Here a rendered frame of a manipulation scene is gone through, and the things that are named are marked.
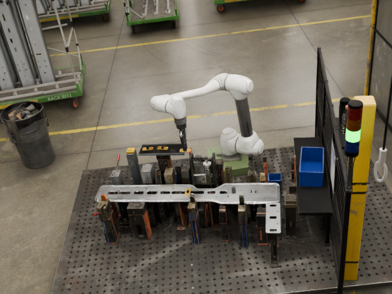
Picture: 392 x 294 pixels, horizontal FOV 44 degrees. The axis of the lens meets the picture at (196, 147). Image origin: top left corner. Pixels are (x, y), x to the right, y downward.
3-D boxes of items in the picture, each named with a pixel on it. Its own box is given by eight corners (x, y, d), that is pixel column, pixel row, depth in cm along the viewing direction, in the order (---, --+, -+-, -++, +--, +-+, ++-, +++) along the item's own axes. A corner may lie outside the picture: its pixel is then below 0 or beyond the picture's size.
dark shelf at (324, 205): (298, 216, 320) (298, 212, 318) (293, 140, 393) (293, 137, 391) (332, 216, 316) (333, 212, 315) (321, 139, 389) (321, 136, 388)
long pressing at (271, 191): (91, 204, 356) (91, 203, 356) (100, 185, 375) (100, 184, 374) (280, 204, 333) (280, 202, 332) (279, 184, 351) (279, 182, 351)
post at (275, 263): (269, 267, 325) (268, 237, 309) (269, 255, 334) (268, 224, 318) (279, 267, 324) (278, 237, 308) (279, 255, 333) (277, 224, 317)
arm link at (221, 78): (207, 76, 370) (223, 78, 363) (220, 68, 383) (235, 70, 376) (209, 91, 376) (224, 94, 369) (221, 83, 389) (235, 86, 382)
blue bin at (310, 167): (298, 186, 340) (298, 171, 333) (301, 160, 364) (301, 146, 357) (322, 187, 336) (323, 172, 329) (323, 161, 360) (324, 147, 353)
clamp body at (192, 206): (190, 244, 351) (184, 209, 332) (192, 233, 361) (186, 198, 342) (202, 244, 350) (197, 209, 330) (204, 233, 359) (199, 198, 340)
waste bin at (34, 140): (14, 175, 573) (-8, 124, 533) (25, 150, 618) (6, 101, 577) (55, 171, 572) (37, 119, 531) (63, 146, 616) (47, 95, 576)
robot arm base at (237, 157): (217, 150, 434) (216, 145, 431) (241, 147, 431) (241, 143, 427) (216, 163, 420) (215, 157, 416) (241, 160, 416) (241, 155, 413)
